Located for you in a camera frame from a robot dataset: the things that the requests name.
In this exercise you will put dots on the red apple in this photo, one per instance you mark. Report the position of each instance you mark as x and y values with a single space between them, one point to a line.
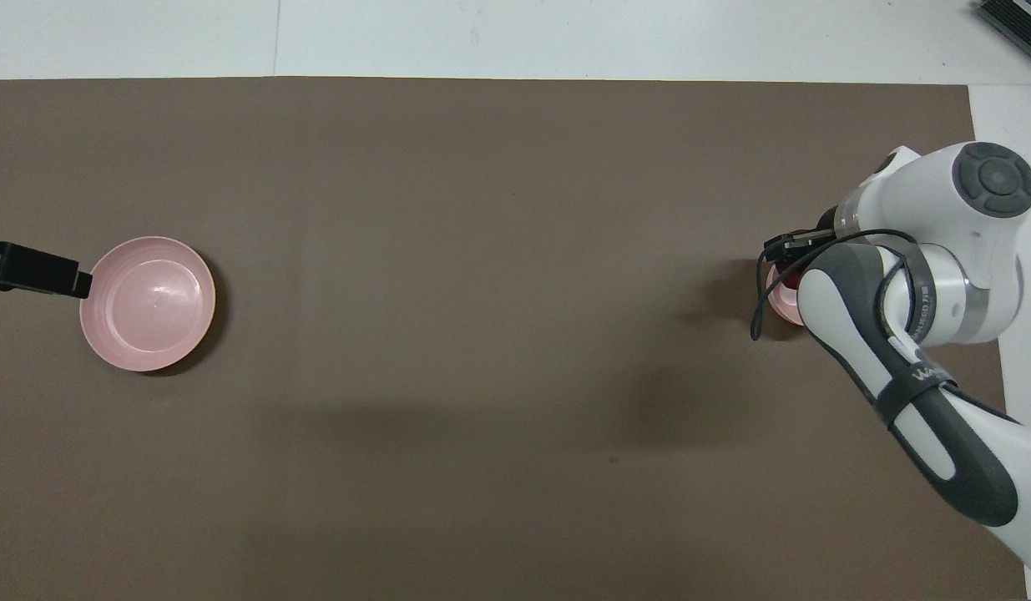
789 274

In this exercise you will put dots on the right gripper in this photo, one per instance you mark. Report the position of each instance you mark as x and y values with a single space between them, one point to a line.
827 224

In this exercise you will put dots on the pink plate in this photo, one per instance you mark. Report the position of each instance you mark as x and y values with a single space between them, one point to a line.
784 307

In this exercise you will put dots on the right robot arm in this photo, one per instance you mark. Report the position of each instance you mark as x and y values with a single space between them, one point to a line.
941 225

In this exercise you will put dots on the pink bowl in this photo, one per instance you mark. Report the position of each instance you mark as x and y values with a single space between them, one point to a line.
148 305

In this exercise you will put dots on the black stand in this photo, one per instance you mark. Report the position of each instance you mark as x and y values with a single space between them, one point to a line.
1020 18

